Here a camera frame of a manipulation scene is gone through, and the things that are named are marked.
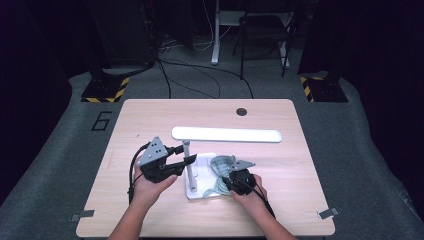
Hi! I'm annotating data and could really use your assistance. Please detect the white floor cable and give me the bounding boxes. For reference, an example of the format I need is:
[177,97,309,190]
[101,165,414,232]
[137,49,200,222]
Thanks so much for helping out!
[192,0,235,52]

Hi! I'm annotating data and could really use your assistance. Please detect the white desk lamp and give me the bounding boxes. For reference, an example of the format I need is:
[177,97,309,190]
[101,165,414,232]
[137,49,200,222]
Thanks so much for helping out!
[171,126,283,201]

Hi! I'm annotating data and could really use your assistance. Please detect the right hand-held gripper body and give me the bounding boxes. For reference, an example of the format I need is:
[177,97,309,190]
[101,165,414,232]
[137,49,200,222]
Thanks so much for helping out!
[221,159,258,197]

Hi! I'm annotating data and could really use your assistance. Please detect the white desk frame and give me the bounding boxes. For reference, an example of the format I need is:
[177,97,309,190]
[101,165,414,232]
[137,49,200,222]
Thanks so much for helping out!
[210,0,294,70]

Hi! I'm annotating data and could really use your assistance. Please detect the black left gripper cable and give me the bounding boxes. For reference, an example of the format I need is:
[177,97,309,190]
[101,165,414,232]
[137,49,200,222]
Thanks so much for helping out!
[127,141,153,205]

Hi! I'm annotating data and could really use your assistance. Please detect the black cabinet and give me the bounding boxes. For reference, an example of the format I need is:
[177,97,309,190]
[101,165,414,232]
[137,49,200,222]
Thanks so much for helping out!
[87,0,158,68]

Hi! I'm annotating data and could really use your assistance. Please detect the grey tape strip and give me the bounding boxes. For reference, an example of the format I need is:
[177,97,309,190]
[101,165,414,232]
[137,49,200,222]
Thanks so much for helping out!
[317,206,341,221]
[69,209,96,223]

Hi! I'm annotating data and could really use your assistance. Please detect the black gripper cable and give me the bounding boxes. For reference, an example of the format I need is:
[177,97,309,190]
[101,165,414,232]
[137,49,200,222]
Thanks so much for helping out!
[244,178,277,220]
[127,141,153,205]

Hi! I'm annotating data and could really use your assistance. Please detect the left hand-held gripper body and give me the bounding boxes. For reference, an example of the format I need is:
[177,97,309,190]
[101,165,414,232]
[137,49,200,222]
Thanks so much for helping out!
[137,136,185,184]

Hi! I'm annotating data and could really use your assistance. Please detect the person's left hand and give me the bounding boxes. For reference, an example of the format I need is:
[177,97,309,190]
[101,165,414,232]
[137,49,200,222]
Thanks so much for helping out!
[131,163,179,209]

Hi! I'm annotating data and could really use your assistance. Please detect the black chair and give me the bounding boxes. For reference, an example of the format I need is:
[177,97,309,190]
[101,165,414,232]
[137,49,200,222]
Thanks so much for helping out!
[231,0,298,80]

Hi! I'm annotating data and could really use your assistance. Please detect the black stand with striped base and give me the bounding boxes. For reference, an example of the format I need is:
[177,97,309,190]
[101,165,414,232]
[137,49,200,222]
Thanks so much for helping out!
[80,63,130,104]
[299,75,349,104]

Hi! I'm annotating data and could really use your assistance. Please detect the person's right hand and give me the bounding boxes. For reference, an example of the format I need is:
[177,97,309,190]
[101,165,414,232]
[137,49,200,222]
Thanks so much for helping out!
[230,173,269,216]

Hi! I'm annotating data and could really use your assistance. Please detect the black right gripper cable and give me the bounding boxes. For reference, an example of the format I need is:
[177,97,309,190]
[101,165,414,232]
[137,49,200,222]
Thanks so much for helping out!
[244,178,277,220]

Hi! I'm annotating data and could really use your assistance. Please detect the black floor cables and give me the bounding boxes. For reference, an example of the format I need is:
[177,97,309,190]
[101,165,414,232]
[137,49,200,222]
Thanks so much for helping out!
[155,57,255,100]

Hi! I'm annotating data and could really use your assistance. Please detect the light blue cloth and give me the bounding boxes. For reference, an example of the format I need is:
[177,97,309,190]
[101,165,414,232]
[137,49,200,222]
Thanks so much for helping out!
[202,154,240,199]

